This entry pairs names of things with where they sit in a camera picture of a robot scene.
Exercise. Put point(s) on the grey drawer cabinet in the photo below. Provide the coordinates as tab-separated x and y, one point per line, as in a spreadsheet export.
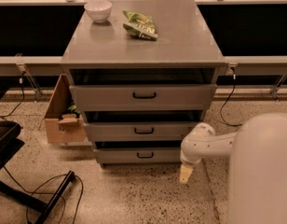
185	53

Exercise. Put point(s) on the green chip bag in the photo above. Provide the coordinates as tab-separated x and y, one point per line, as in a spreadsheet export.
140	26

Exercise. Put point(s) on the grey bottom drawer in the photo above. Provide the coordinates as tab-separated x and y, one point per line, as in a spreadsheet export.
136	155

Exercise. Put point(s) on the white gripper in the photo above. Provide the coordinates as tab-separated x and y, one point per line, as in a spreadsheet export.
189	158

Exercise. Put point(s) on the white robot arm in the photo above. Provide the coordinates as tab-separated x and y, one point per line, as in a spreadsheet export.
257	178

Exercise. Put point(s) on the grey top drawer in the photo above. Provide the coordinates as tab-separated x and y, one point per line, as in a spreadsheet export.
142	97

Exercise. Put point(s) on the white bowl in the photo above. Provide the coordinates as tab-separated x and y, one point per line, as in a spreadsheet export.
98	10

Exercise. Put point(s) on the grey middle drawer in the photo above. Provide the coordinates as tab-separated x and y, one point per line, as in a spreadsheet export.
138	131

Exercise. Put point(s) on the cardboard box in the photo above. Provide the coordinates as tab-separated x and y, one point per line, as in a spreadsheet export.
62	125

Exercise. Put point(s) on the black chair base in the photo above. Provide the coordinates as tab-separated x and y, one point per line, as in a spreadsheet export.
38	167

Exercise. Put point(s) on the grey drawer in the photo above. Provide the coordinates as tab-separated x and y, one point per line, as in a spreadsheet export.
136	155
138	131
142	97

